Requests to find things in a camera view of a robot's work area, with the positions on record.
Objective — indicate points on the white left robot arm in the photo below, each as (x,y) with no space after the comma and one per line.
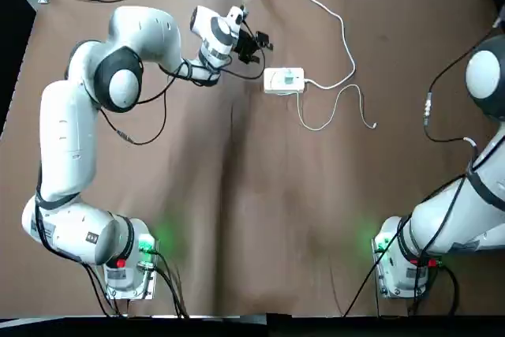
(67,135)

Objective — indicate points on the white power strip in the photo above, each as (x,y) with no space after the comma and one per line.
(272,84)

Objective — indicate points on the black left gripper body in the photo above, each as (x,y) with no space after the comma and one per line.
(245,42)

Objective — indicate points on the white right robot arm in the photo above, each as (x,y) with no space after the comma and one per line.
(442,218)

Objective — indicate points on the teal phone charger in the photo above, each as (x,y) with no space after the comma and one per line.
(290,78)

